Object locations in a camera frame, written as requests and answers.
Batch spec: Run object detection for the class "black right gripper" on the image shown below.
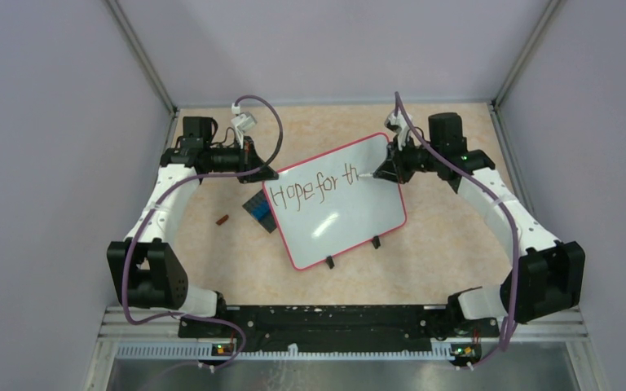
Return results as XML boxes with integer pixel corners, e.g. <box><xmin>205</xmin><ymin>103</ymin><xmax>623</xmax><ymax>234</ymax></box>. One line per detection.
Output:
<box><xmin>375</xmin><ymin>133</ymin><xmax>443</xmax><ymax>185</ymax></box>

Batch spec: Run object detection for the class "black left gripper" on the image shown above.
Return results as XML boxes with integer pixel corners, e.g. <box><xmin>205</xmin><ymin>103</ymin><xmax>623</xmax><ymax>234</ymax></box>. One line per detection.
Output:
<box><xmin>205</xmin><ymin>135</ymin><xmax>278</xmax><ymax>184</ymax></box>

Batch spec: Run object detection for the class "pink framed whiteboard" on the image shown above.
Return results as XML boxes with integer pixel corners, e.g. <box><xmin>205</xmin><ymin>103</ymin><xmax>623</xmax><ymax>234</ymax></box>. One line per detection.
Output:
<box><xmin>262</xmin><ymin>133</ymin><xmax>408</xmax><ymax>270</ymax></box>

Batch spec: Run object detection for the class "brown marker cap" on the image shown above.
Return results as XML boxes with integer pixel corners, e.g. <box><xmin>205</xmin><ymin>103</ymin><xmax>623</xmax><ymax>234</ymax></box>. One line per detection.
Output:
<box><xmin>215</xmin><ymin>214</ymin><xmax>229</xmax><ymax>226</ymax></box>

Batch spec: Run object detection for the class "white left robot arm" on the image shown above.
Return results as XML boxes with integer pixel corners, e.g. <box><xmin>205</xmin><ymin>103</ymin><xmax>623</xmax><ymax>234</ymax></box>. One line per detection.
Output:
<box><xmin>107</xmin><ymin>112</ymin><xmax>278</xmax><ymax>337</ymax></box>

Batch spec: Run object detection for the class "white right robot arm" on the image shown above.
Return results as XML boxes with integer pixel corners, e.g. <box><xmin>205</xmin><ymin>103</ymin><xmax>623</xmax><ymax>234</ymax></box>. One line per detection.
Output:
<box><xmin>373</xmin><ymin>110</ymin><xmax>585</xmax><ymax>336</ymax></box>

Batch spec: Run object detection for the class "blue lego brick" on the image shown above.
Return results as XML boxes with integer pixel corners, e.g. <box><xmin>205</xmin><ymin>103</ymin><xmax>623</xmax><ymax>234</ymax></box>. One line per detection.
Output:
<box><xmin>250</xmin><ymin>203</ymin><xmax>271</xmax><ymax>221</ymax></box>

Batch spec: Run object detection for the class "dark grey lego baseplate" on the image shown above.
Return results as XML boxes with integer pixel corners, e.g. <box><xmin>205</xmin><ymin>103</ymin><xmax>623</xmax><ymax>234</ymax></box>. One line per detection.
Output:
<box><xmin>242</xmin><ymin>190</ymin><xmax>277</xmax><ymax>234</ymax></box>

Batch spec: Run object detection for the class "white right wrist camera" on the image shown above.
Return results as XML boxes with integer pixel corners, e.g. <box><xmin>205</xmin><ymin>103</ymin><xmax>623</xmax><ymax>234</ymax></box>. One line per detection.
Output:
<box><xmin>384</xmin><ymin>112</ymin><xmax>412</xmax><ymax>151</ymax></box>

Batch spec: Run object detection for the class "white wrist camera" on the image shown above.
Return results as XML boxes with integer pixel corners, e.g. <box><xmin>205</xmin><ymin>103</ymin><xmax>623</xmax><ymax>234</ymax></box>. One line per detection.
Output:
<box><xmin>231</xmin><ymin>103</ymin><xmax>257</xmax><ymax>147</ymax></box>
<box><xmin>384</xmin><ymin>112</ymin><xmax>412</xmax><ymax>151</ymax></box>

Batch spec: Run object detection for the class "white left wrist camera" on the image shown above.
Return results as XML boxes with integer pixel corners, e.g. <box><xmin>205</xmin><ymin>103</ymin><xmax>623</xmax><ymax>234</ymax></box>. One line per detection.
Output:
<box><xmin>231</xmin><ymin>103</ymin><xmax>257</xmax><ymax>147</ymax></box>

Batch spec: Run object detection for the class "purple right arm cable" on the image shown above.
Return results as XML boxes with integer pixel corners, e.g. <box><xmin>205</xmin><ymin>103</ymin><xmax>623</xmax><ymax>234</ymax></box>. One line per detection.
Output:
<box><xmin>394</xmin><ymin>90</ymin><xmax>522</xmax><ymax>369</ymax></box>

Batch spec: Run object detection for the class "white cable duct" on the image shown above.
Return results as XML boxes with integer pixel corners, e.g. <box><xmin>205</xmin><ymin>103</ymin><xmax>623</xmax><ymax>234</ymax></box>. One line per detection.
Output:
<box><xmin>116</xmin><ymin>342</ymin><xmax>454</xmax><ymax>361</ymax></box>

